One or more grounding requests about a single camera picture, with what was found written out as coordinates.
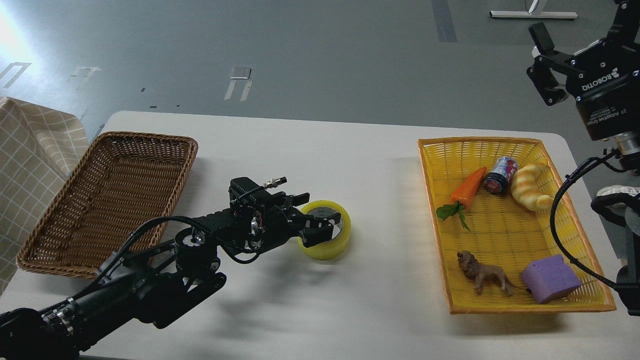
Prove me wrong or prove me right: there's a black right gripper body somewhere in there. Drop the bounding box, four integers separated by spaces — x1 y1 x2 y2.
570 38 639 141

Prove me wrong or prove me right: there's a white sneaker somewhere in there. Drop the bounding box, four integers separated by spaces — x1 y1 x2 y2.
596 185 640 197

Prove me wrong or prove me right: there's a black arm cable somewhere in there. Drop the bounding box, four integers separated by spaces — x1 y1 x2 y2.
90 176 289 286
549 150 626 289

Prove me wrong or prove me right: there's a brown toy lion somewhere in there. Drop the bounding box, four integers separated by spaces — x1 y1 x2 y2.
455 250 532 297

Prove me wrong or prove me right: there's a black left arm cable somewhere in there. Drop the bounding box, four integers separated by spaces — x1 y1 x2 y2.
90 176 289 286

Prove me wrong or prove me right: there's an orange toy carrot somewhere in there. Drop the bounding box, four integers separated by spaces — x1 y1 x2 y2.
435 166 487 231

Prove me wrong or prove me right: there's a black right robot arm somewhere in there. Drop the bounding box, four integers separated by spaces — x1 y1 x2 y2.
526 0 640 316

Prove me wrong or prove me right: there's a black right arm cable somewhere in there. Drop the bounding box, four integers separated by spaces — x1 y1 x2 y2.
549 150 626 289

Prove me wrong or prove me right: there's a yellow plastic basket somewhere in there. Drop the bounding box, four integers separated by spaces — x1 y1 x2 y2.
417 136 617 315

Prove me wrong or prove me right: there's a purple foam block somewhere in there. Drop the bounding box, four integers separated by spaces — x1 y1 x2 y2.
519 254 583 305

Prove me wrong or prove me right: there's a yellow tape roll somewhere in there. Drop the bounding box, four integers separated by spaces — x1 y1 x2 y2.
296 200 352 261

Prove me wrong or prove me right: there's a toy croissant bread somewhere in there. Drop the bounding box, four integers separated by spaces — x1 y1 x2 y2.
510 162 559 212

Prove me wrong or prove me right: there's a white desk foot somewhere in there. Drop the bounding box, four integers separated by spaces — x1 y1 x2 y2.
489 0 579 21

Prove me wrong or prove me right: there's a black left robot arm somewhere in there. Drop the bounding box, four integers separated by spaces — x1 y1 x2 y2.
1 177 351 360

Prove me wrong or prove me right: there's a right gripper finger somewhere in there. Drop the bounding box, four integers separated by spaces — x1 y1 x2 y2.
605 0 640 51
526 22 583 106

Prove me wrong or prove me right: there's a small soda can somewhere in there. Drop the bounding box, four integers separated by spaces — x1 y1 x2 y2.
482 156 519 195

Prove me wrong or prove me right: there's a brown wicker basket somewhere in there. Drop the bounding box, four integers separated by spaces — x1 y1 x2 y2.
16 131 199 280

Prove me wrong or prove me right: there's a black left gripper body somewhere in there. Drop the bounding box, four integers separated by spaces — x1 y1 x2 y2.
250 193 304 251

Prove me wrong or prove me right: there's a beige checkered cloth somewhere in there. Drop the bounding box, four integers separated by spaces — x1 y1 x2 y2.
0 96 89 290

